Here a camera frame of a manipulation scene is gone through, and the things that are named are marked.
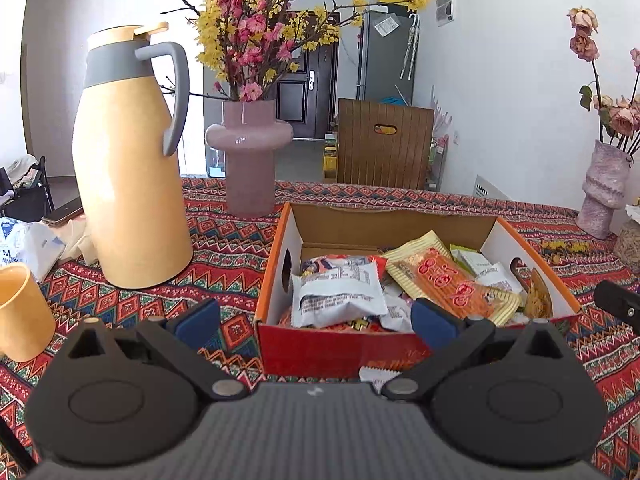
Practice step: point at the white folded umbrella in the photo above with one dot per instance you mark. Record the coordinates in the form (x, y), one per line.
(410, 50)

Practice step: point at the beige cloth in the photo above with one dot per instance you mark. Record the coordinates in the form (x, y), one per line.
(80, 245)

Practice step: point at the yellow and orange snack packet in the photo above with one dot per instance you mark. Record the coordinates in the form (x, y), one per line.
(450, 280)

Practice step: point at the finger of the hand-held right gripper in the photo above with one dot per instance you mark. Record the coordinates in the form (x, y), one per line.
(620, 300)

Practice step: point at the fallen yellow blossoms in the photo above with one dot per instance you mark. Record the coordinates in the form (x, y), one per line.
(565, 247)

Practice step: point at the red patterned tablecloth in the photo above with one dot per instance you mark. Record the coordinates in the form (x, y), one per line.
(220, 240)

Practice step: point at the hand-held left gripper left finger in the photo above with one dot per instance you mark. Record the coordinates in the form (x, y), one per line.
(197, 317)

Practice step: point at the smartphone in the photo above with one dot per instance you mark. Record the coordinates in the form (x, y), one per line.
(62, 212)

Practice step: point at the black rack with clothes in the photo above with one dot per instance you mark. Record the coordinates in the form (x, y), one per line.
(30, 205)

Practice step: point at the small white snack packet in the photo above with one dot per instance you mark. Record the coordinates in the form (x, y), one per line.
(375, 375)
(395, 312)

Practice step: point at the dark brown door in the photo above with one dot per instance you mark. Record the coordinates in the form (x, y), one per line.
(300, 105)

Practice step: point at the oat crisp packet cookie picture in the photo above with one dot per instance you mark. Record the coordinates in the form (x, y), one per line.
(537, 295)

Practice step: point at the large white snack packet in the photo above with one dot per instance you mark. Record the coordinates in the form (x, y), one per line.
(335, 295)

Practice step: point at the white vented panel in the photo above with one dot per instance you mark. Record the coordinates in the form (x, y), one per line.
(487, 189)

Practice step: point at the grey refrigerator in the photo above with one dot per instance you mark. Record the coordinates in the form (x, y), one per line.
(380, 70)

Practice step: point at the clear jar of seeds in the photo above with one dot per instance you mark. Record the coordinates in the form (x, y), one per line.
(629, 242)

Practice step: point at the paper sheet on refrigerator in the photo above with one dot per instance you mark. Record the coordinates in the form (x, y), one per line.
(386, 26)

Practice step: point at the pink glass vase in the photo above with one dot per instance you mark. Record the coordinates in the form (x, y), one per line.
(250, 175)

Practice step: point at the pink and yellow blossom branches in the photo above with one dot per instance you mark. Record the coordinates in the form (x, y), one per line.
(250, 25)

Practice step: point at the brown wooden chair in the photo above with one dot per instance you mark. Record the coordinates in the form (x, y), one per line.
(370, 160)

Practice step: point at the dried pink roses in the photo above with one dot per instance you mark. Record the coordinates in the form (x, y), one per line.
(622, 117)

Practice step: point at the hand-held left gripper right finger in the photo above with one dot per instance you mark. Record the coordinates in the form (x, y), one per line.
(432, 322)

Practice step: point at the red cartoon snack bag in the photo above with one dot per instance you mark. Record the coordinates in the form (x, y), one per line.
(330, 262)

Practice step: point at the white plastic bag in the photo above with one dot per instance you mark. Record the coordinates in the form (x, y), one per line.
(30, 247)

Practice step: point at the red cardboard box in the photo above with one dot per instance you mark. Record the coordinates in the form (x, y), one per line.
(325, 350)

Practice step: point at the yellow ceramic mug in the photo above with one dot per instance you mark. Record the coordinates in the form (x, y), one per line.
(22, 315)

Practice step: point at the textured pale pink vase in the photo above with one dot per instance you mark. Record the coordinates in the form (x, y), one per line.
(602, 195)

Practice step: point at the white snack packet green edge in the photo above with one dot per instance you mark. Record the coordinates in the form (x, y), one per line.
(495, 277)

